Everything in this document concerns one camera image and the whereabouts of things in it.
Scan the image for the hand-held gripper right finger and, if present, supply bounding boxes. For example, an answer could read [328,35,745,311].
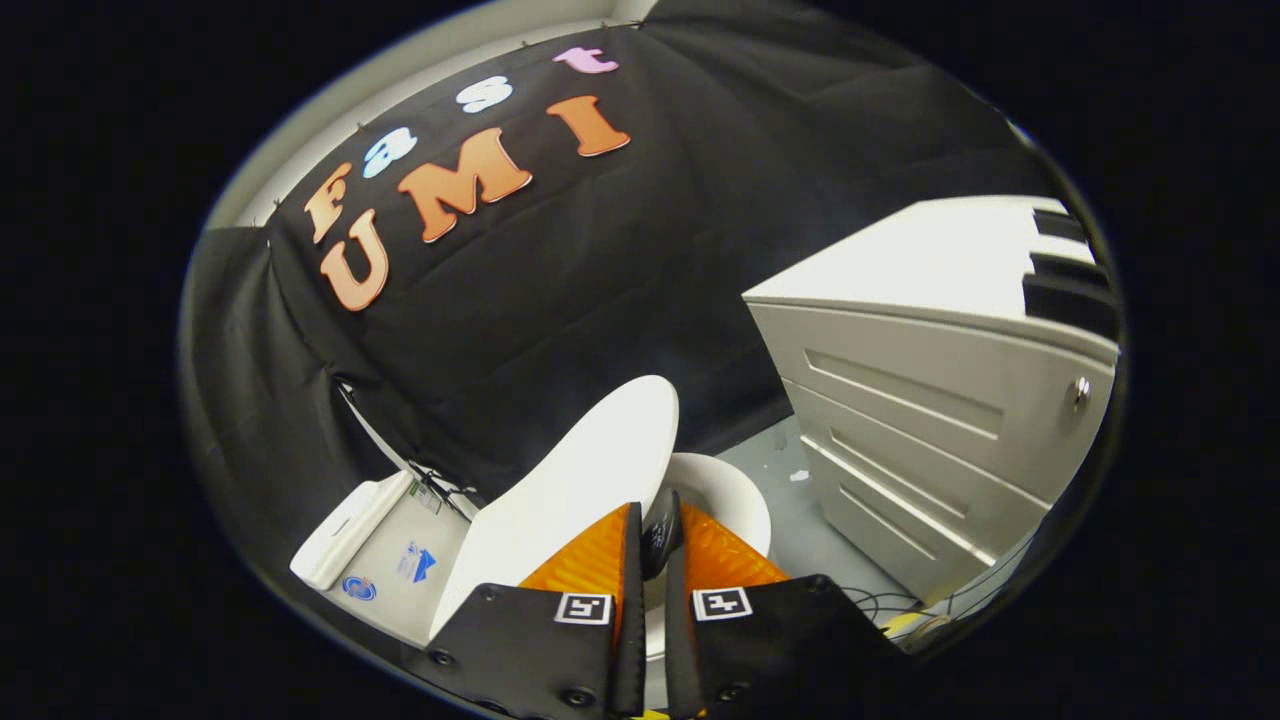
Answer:
[663,499,911,720]

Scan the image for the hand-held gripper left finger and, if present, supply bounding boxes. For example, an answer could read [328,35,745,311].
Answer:
[403,501,648,720]

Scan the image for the black toilet lid handle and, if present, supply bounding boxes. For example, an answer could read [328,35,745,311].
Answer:
[642,488,685,581]

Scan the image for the white toilet lid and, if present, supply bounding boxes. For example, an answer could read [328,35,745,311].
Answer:
[430,375,685,641]

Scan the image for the white toilet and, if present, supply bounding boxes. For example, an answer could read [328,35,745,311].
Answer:
[290,452,773,691]

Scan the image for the white pipe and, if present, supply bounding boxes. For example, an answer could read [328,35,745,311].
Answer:
[335,380,423,473]

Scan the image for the white drawer cabinet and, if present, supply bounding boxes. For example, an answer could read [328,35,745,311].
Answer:
[743,195,1121,606]

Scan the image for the black backdrop cloth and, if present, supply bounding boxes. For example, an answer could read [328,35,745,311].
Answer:
[180,0,1061,561]

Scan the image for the black floor cables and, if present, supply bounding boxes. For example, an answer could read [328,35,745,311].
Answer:
[838,560,1031,651]

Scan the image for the black cabinet drawer handle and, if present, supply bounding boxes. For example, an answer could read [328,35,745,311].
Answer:
[1022,252,1121,341]
[1033,208,1088,243]

